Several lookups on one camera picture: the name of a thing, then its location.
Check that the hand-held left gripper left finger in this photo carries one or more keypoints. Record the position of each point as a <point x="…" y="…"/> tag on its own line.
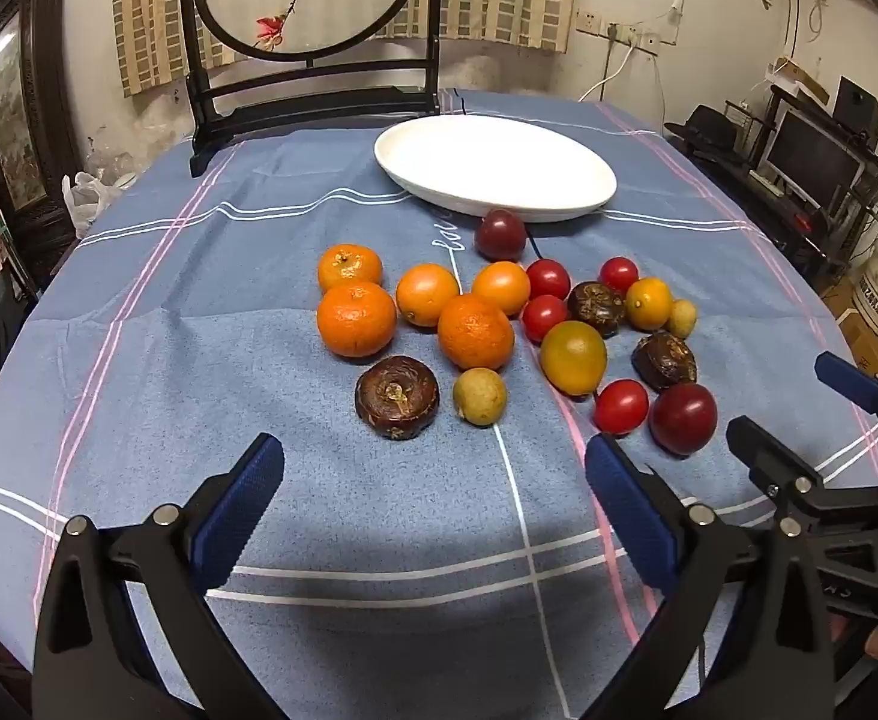
<point x="236" y="517"/>

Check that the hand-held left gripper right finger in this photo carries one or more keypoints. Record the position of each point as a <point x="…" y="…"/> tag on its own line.
<point x="630" y="517"/>

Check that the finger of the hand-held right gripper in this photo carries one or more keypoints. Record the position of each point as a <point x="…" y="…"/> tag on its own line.
<point x="847" y="381"/>
<point x="772" y="457"/>

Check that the purple passion fruit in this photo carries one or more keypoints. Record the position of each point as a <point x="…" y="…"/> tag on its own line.
<point x="683" y="419"/>

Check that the red cherry tomato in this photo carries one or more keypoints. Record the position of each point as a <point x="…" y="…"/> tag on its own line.
<point x="619" y="274"/>
<point x="548" y="279"/>
<point x="544" y="318"/>
<point x="622" y="407"/>

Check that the dark brown water chestnut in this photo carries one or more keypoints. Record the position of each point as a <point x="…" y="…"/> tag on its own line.
<point x="596" y="308"/>
<point x="664" y="361"/>

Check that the small tan longan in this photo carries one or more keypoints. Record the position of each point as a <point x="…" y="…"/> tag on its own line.
<point x="683" y="319"/>

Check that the yellow passion fruit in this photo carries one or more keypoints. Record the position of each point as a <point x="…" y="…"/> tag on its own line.
<point x="573" y="358"/>

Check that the large orange fruit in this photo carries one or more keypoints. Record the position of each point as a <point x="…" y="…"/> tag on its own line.
<point x="649" y="304"/>

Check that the large dark water chestnut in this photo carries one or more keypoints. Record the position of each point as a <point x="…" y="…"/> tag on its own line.
<point x="397" y="397"/>

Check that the large orange mandarin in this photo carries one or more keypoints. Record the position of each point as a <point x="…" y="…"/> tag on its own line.
<point x="356" y="320"/>

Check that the bumpy orange mandarin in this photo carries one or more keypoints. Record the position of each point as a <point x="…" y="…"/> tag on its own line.
<point x="476" y="333"/>

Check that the smooth round orange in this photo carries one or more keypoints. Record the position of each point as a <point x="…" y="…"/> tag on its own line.
<point x="502" y="288"/>
<point x="427" y="295"/>

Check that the white oval plate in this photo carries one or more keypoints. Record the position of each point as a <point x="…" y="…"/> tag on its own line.
<point x="495" y="165"/>

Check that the cardboard box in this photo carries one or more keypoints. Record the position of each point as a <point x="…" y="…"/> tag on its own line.
<point x="862" y="330"/>

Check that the black computer desk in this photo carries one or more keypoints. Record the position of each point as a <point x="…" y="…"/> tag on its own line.
<point x="821" y="232"/>

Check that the blue plaid tablecloth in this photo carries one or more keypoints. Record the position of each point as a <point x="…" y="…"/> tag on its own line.
<point x="259" y="360"/>

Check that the computer monitor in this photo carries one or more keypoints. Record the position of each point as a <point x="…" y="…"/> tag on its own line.
<point x="810" y="157"/>

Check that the black speaker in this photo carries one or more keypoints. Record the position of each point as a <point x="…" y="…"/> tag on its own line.
<point x="857" y="106"/>

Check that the black hat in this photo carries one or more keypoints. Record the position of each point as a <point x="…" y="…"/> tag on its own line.
<point x="705" y="131"/>

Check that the dark red plum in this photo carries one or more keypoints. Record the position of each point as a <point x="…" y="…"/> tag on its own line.
<point x="499" y="235"/>

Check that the white plastic bag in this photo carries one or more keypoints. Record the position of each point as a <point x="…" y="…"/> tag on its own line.
<point x="86" y="199"/>

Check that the dark wooden framed cabinet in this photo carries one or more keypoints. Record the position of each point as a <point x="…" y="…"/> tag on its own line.
<point x="22" y="127"/>

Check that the white wall socket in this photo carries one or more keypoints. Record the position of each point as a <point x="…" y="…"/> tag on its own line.
<point x="590" y="22"/>

